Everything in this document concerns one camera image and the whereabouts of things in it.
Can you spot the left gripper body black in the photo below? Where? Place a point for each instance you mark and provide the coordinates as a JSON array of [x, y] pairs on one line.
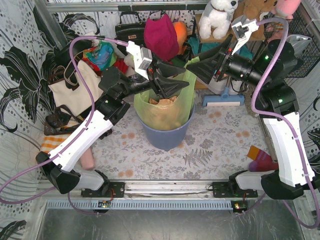
[[154, 80]]

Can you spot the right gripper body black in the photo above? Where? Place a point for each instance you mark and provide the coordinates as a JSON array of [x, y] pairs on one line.
[[222, 66]]

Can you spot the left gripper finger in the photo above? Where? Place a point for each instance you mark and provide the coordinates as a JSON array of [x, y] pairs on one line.
[[166, 87], [164, 68]]

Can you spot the green trash bag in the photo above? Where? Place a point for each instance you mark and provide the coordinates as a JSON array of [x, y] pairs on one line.
[[184, 102]]

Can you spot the blue trash bin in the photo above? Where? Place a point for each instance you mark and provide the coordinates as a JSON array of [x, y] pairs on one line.
[[167, 139]]

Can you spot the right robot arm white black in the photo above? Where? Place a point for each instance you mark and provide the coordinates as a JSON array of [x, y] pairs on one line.
[[277, 105]]

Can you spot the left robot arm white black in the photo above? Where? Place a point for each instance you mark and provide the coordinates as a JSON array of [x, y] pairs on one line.
[[59, 164]]

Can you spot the magenta cloth bag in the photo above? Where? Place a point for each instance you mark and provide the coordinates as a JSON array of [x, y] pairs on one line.
[[161, 38]]

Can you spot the colourful printed cloth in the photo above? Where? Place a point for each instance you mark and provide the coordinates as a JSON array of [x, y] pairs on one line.
[[100, 57]]

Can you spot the black metal wooden shelf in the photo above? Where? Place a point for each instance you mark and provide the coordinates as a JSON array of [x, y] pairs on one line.
[[205, 44]]

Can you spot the orange plush toy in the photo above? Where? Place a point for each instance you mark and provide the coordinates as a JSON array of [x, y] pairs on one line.
[[181, 33]]

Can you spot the white dog plush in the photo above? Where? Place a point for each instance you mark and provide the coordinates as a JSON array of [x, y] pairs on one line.
[[216, 18]]

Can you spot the black leather handbag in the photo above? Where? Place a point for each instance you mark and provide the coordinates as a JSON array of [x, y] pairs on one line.
[[131, 31]]

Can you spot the black hat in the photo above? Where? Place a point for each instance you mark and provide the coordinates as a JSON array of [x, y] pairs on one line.
[[62, 57]]

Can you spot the brown teddy bear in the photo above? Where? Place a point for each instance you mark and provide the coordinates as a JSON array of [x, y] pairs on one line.
[[253, 9]]

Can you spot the silver foil pouch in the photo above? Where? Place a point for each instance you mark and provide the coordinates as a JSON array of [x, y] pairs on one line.
[[299, 43]]

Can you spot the brown patterned sandal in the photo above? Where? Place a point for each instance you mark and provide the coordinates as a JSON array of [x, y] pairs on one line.
[[61, 121]]

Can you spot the pink plush toy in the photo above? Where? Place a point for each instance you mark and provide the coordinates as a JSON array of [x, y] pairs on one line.
[[286, 8]]

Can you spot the pink rolled cloth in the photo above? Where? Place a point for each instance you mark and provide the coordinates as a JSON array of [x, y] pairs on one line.
[[87, 160]]

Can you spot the orange checkered towel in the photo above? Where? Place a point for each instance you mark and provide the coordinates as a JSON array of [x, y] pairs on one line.
[[50, 142]]

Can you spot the purple striped sock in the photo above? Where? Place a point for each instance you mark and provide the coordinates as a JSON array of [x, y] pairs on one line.
[[261, 161]]

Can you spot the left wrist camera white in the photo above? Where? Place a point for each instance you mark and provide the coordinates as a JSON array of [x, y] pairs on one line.
[[142, 58]]

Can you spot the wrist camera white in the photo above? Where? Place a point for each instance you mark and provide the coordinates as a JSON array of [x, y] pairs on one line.
[[142, 58], [243, 28]]

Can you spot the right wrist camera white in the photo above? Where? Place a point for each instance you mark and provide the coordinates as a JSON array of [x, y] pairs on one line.
[[243, 28]]

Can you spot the black wire basket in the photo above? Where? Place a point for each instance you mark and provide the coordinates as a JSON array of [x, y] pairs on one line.
[[310, 57]]

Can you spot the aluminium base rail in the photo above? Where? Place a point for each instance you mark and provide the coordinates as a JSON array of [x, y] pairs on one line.
[[155, 195]]

